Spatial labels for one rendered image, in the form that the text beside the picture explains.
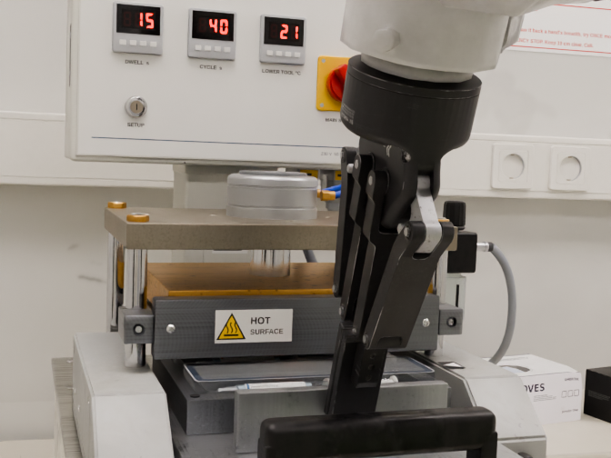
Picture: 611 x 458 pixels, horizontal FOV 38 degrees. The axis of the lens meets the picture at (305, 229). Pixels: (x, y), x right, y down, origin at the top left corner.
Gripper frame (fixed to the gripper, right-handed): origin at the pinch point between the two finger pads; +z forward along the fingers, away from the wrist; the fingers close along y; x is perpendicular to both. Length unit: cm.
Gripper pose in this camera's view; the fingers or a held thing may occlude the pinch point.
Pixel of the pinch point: (356, 373)
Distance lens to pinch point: 58.3
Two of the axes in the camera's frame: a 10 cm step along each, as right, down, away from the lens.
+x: 9.6, 0.2, 3.0
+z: -1.4, 9.1, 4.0
